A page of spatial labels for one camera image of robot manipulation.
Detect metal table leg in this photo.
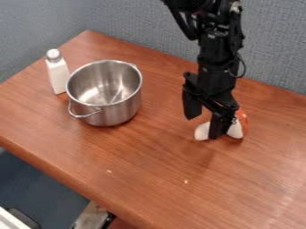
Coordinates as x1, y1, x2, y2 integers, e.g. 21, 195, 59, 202
71, 201, 116, 229

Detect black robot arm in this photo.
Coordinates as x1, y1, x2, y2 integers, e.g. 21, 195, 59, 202
160, 0, 246, 141

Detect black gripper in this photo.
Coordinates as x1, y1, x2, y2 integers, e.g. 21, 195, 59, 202
182, 57, 241, 140

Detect white salt shaker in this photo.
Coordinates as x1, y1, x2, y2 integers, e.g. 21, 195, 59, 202
45, 48, 71, 95

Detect white red-capped toy mushroom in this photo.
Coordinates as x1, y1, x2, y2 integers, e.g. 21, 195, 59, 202
194, 109, 249, 141

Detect white object at corner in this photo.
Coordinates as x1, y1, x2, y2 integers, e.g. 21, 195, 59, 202
0, 207, 31, 229

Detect shiny metal pot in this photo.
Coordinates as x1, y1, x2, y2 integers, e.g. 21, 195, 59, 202
65, 60, 143, 127

